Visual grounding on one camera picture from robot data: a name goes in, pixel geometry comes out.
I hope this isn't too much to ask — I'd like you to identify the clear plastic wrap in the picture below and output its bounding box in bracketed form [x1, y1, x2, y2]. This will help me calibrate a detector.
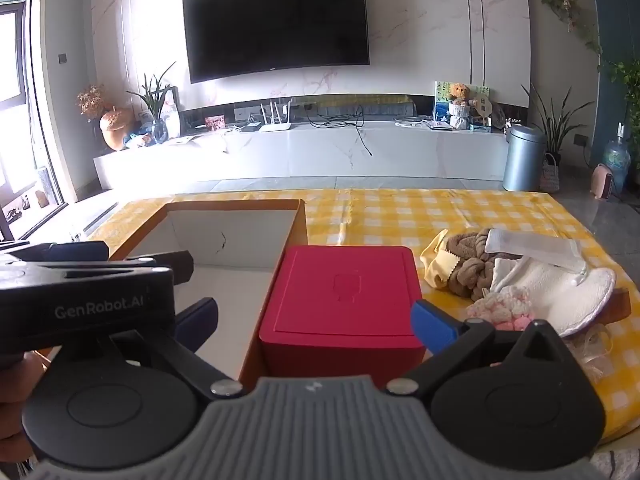
[565, 322, 616, 378]

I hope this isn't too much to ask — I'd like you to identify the black wall television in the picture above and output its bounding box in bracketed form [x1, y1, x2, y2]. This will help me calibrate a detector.
[182, 0, 371, 84]

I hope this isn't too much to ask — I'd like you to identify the white router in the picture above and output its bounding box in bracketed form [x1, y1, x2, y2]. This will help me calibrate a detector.
[258, 101, 292, 132]

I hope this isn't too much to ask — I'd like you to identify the person's left hand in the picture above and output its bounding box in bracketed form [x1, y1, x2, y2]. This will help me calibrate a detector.
[0, 352, 48, 461]

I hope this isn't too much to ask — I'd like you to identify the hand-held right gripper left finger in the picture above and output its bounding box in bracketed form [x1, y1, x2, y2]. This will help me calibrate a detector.
[107, 297, 246, 400]

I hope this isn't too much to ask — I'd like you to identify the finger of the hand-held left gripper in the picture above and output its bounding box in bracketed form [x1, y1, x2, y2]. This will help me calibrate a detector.
[0, 241, 110, 263]
[110, 251, 195, 288]

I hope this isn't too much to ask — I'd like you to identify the hanging vine plant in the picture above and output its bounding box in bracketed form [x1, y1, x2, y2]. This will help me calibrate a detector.
[539, 0, 603, 56]

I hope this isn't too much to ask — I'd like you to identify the green plant in glass vase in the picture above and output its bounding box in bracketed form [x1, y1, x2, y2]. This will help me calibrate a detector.
[127, 62, 178, 143]

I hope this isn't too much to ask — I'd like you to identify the brown fluffy towel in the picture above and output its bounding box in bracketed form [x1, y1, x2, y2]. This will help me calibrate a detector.
[445, 229, 526, 302]

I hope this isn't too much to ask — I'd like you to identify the yellow cloth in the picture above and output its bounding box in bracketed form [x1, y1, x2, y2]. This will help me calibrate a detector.
[419, 230, 468, 288]

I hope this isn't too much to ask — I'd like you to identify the grey metal trash can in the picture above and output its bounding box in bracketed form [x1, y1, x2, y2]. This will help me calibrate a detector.
[502, 125, 547, 192]

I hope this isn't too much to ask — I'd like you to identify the white marble television cabinet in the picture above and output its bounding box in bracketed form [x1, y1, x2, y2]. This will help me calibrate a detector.
[93, 120, 511, 193]

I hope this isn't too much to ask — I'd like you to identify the orange gourd vase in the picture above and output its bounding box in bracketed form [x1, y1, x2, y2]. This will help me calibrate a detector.
[99, 106, 136, 152]

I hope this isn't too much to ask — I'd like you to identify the dried flower bunch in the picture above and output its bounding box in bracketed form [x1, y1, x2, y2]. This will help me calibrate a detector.
[76, 85, 107, 122]

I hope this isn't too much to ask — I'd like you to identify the brown foil packet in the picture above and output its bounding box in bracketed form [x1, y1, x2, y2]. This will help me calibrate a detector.
[597, 289, 632, 327]

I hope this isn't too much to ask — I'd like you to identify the woven basket planter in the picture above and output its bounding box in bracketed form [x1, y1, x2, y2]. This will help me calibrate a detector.
[540, 152, 561, 193]

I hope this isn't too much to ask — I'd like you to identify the black cable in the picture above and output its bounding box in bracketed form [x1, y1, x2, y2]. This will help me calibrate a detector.
[307, 105, 373, 157]

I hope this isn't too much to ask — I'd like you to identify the pink space heater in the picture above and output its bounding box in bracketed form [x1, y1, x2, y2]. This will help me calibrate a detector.
[591, 162, 616, 200]

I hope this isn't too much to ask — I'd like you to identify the window frame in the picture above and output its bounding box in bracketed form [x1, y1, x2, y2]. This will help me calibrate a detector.
[0, 0, 68, 241]

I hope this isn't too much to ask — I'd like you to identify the orange cardboard box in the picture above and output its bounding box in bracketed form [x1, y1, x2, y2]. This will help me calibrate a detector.
[107, 199, 308, 391]

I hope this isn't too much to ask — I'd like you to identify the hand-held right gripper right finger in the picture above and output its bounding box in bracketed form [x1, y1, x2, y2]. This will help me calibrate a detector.
[382, 300, 576, 397]

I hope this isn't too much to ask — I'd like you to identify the yellow checked tablecloth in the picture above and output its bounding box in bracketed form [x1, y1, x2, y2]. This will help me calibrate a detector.
[85, 187, 640, 441]

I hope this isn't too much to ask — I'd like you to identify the pink white knit piece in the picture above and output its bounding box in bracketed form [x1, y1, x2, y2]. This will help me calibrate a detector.
[467, 286, 536, 332]

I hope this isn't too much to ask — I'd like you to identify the white padded mitt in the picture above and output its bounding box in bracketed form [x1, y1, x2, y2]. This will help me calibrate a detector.
[487, 257, 617, 338]

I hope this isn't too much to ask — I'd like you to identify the blue water bottle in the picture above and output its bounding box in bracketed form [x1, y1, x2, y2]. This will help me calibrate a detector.
[602, 122, 632, 196]

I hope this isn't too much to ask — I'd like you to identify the long-leaf potted plant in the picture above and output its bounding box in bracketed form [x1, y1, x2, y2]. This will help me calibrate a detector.
[522, 82, 588, 166]

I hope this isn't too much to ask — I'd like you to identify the translucent foam pouch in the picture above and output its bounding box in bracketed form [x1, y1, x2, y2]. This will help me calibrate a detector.
[485, 228, 587, 273]

